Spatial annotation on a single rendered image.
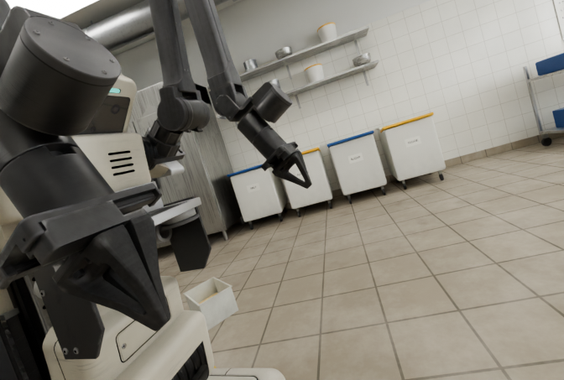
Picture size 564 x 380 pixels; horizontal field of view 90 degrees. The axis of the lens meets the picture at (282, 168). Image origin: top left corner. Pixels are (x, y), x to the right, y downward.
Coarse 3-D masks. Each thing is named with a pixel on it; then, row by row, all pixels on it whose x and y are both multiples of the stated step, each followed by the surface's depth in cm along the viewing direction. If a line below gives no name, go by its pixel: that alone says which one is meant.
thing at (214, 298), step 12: (204, 288) 192; (216, 288) 196; (228, 288) 172; (192, 300) 169; (204, 300) 188; (216, 300) 167; (228, 300) 171; (204, 312) 162; (216, 312) 166; (228, 312) 170; (216, 324) 165
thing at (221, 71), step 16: (192, 0) 60; (208, 0) 60; (192, 16) 61; (208, 16) 60; (208, 32) 60; (208, 48) 61; (224, 48) 61; (208, 64) 61; (224, 64) 60; (208, 80) 61; (224, 80) 60; (240, 80) 64; (240, 96) 62
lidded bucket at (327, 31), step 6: (324, 24) 352; (330, 24) 352; (318, 30) 360; (324, 30) 354; (330, 30) 353; (336, 30) 359; (324, 36) 356; (330, 36) 354; (336, 36) 357; (324, 42) 360
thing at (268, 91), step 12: (264, 84) 59; (228, 96) 60; (252, 96) 60; (264, 96) 59; (276, 96) 57; (288, 96) 62; (228, 108) 60; (240, 108) 60; (264, 108) 58; (276, 108) 58; (228, 120) 60; (240, 120) 64; (276, 120) 61
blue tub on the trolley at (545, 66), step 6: (540, 60) 306; (546, 60) 298; (552, 60) 291; (558, 60) 285; (540, 66) 307; (546, 66) 300; (552, 66) 293; (558, 66) 286; (540, 72) 309; (546, 72) 302
